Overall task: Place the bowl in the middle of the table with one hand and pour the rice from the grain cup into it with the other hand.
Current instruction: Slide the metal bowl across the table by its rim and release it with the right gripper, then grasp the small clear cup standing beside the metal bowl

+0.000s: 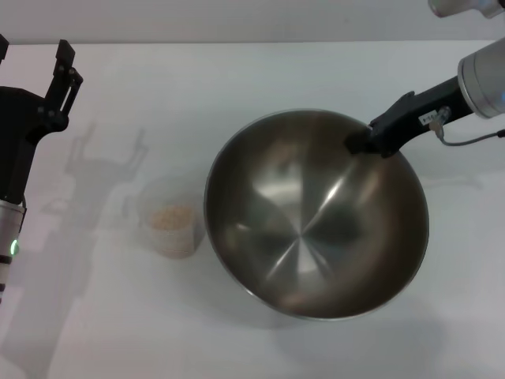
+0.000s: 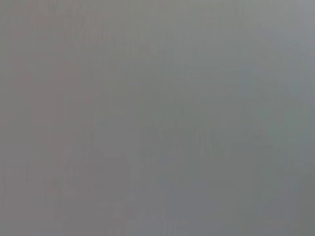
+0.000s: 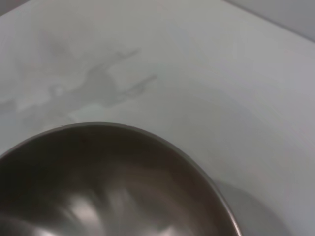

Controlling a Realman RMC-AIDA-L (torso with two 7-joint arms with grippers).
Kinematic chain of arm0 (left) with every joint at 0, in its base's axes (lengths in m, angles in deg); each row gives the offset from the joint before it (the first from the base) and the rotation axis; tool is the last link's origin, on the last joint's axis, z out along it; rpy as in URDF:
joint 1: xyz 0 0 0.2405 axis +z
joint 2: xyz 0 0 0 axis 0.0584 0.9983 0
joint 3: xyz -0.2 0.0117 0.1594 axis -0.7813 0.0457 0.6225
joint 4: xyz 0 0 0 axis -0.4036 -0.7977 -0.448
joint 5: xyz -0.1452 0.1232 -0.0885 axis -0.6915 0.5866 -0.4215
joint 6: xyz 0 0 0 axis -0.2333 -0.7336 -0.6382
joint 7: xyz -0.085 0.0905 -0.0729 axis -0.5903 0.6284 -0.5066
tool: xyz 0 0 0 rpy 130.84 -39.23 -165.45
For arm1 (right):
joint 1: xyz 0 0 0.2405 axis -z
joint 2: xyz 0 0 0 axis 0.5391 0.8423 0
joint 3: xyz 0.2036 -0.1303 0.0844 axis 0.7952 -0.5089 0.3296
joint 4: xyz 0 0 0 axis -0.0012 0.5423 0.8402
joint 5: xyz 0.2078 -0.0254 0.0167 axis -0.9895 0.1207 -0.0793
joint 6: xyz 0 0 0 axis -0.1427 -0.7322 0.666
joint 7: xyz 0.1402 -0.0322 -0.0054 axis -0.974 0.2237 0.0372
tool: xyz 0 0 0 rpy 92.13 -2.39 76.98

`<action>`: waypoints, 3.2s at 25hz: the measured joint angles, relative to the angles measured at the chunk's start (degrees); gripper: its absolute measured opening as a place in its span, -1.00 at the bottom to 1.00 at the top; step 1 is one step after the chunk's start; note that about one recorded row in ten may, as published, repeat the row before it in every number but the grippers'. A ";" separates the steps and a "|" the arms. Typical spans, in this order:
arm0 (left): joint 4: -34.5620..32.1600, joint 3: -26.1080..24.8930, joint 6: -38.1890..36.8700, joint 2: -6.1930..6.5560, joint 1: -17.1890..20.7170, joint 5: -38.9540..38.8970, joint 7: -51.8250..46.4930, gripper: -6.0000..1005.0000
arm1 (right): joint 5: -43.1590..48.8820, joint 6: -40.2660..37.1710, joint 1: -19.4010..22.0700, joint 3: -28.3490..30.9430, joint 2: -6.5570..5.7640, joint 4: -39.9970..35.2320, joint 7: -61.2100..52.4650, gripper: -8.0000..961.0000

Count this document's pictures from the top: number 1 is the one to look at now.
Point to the clear plastic measuring cup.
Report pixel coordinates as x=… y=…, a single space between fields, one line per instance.
x=173 y=246

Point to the white rice grains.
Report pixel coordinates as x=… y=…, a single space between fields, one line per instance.
x=171 y=223

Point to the large stainless steel bowl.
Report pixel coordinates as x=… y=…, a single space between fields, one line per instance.
x=307 y=229

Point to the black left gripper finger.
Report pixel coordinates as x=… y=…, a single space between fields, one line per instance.
x=2 y=47
x=63 y=83

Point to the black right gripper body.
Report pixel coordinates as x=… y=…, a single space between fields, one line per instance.
x=410 y=116

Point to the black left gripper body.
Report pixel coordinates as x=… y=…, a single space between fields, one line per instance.
x=16 y=126

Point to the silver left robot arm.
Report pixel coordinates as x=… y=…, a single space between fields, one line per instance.
x=8 y=225

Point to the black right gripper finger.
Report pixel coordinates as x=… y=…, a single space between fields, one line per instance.
x=359 y=144

